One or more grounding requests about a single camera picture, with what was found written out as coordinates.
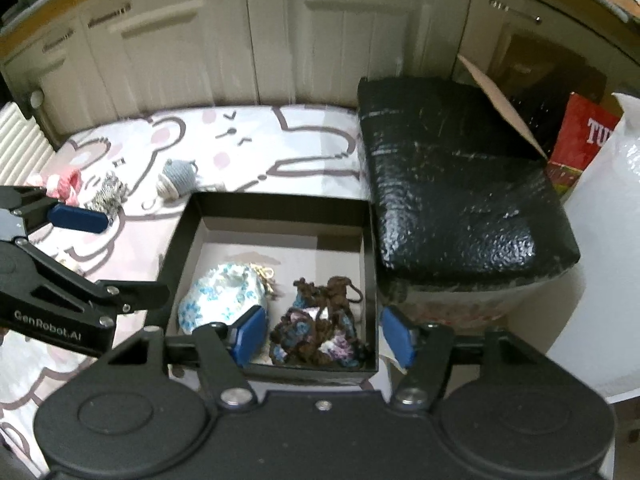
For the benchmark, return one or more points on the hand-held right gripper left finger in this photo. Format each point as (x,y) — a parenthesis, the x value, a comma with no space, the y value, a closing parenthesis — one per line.
(250,332)

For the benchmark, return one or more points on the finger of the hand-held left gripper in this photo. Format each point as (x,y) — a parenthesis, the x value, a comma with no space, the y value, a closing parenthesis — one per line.
(125,295)
(75,217)

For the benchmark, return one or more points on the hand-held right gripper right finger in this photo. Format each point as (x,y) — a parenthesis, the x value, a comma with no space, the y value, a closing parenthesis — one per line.
(397,335)

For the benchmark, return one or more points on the pink crochet octopus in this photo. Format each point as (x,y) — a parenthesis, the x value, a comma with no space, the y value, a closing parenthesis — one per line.
(62,180)

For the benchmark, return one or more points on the silver striped bead charm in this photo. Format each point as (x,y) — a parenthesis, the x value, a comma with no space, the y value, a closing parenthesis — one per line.
(110,192)

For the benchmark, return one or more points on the blue white crochet pouch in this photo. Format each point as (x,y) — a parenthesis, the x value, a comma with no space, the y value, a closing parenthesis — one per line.
(215,290)

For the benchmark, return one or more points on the brown multicolour crochet piece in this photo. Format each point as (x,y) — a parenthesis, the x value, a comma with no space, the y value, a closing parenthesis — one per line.
(310,340)

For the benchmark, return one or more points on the grey crochet ball doll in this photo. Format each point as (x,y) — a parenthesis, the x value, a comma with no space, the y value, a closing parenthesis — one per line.
(180,172)

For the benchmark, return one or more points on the black storage box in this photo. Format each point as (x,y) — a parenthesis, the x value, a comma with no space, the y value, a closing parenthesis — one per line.
(280,205)

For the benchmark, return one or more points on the translucent storage bin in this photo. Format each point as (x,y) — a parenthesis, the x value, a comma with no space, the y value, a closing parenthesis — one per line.
(465,300)

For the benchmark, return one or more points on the white radiator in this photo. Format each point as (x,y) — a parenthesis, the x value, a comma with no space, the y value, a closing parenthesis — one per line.
(20,145)

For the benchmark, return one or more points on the round white knob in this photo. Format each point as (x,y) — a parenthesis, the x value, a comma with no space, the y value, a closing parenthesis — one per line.
(36,99)

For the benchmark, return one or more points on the cream cabinet door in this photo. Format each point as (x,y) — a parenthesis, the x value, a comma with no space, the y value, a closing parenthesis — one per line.
(350,40)
(55,85)
(170,55)

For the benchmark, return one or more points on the black cushion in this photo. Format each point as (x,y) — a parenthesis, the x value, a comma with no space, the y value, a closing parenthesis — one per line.
(450,185)

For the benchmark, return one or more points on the white bubble wrap roll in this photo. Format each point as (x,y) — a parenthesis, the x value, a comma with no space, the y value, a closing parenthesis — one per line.
(605,260)

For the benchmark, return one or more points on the brown cardboard box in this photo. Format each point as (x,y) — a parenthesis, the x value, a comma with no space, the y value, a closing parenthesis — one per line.
(500,105)

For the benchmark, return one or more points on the red printed box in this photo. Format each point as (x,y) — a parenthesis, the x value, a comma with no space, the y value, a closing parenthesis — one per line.
(580,140)

